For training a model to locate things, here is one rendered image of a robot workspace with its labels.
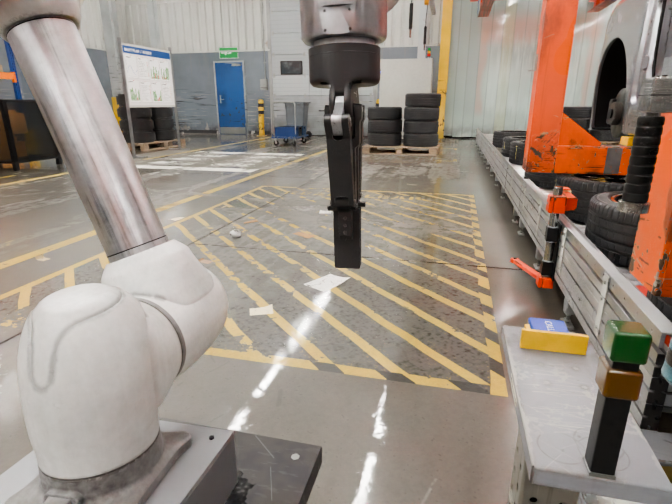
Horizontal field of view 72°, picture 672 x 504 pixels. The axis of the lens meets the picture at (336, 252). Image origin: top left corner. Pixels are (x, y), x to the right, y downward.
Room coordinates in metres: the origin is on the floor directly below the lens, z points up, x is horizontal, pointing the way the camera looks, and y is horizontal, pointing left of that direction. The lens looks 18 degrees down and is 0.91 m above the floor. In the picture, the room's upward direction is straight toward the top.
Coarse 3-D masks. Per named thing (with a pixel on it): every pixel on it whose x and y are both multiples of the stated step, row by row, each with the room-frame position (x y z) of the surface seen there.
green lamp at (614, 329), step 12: (612, 324) 0.50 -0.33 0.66; (624, 324) 0.50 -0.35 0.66; (636, 324) 0.50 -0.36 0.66; (612, 336) 0.49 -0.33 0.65; (624, 336) 0.48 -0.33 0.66; (636, 336) 0.48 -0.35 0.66; (648, 336) 0.47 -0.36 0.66; (612, 348) 0.48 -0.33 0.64; (624, 348) 0.48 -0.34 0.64; (636, 348) 0.47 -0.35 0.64; (648, 348) 0.47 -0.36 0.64; (612, 360) 0.48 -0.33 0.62; (624, 360) 0.48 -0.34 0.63; (636, 360) 0.47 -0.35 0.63
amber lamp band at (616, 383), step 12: (600, 360) 0.51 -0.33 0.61; (600, 372) 0.50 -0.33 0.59; (612, 372) 0.48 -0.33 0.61; (624, 372) 0.48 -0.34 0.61; (636, 372) 0.48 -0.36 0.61; (600, 384) 0.49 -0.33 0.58; (612, 384) 0.48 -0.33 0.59; (624, 384) 0.48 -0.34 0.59; (636, 384) 0.47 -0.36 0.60; (612, 396) 0.48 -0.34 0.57; (624, 396) 0.47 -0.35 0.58; (636, 396) 0.47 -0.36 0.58
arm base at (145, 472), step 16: (160, 432) 0.56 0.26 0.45; (176, 432) 0.60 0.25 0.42; (160, 448) 0.54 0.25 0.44; (176, 448) 0.57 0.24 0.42; (128, 464) 0.49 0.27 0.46; (144, 464) 0.50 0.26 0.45; (160, 464) 0.53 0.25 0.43; (32, 480) 0.50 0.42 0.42; (48, 480) 0.47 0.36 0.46; (64, 480) 0.46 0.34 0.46; (80, 480) 0.46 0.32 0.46; (96, 480) 0.46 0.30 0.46; (112, 480) 0.47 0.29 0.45; (128, 480) 0.48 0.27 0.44; (144, 480) 0.50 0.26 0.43; (160, 480) 0.52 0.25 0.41; (16, 496) 0.48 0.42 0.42; (32, 496) 0.47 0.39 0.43; (48, 496) 0.45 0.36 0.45; (64, 496) 0.45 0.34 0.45; (80, 496) 0.45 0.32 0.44; (96, 496) 0.46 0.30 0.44; (112, 496) 0.47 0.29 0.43; (128, 496) 0.47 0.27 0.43; (144, 496) 0.48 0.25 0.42
